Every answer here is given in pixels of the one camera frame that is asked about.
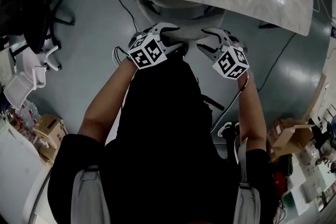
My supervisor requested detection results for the labelled cardboard box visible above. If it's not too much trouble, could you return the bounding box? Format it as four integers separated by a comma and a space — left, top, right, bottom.
33, 112, 67, 165

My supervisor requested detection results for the hand-held gripper cable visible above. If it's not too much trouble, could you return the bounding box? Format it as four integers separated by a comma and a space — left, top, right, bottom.
112, 46, 131, 67
209, 70, 250, 135

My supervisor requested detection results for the beige chair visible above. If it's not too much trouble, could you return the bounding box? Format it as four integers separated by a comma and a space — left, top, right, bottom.
134, 0, 227, 41

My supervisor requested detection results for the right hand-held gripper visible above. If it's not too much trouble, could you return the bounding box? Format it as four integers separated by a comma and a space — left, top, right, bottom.
196, 27, 250, 80

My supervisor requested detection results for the white appliance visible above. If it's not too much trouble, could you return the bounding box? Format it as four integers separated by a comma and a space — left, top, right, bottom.
0, 120, 51, 224

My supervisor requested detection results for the pile of plastic packets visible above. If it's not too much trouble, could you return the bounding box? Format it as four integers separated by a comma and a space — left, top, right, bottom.
5, 101, 43, 140

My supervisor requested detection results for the person's black shirt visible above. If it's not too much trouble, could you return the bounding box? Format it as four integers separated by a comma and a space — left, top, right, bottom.
48, 56, 278, 224

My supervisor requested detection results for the left hand-held gripper cable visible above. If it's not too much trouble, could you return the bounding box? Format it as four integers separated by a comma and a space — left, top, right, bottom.
112, 46, 131, 67

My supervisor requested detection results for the open cardboard box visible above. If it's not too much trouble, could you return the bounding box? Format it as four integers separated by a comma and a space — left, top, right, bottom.
267, 117, 317, 164

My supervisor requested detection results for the white office chair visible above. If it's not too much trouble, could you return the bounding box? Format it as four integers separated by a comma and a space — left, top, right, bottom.
2, 34, 63, 111

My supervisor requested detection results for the black cable with adapter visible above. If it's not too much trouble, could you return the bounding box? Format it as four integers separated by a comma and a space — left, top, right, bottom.
256, 33, 298, 93

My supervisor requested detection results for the grey backpack strap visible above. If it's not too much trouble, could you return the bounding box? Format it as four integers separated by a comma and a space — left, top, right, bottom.
233, 135, 262, 224
70, 165, 111, 224

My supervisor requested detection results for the person's right forearm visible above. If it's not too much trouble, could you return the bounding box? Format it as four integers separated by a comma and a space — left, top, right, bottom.
234, 68, 269, 155

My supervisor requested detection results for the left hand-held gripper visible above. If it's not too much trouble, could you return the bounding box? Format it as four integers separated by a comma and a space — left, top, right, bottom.
127, 22, 184, 70

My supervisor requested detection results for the right hand-held gripper cable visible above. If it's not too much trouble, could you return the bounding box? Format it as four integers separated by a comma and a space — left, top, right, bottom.
209, 70, 250, 135

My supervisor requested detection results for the person's left forearm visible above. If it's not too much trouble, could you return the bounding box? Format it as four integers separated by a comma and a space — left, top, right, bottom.
78, 58, 140, 145

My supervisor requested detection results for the black office chair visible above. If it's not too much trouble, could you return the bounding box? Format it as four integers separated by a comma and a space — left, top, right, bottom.
0, 0, 76, 55

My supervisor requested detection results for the black floor cable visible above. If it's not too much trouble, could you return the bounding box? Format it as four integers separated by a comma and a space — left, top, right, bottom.
114, 0, 140, 33

